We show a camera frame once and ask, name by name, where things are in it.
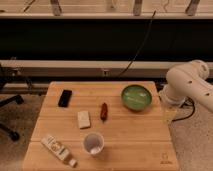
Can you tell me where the white rectangular block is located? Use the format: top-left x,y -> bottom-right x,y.
78,111 -> 91,129

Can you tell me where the black cable on floor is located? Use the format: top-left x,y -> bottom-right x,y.
171,97 -> 196,123

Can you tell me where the black office chair base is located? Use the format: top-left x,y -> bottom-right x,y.
0,64 -> 25,142

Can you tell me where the white labelled bottle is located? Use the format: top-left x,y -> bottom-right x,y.
41,134 -> 77,167

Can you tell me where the green bowl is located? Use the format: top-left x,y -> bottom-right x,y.
121,84 -> 152,111

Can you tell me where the black phone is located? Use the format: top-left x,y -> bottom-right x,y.
58,90 -> 72,107

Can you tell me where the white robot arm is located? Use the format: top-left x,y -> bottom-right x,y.
159,60 -> 213,124

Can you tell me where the black hanging cable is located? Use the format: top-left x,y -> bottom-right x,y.
117,9 -> 157,78

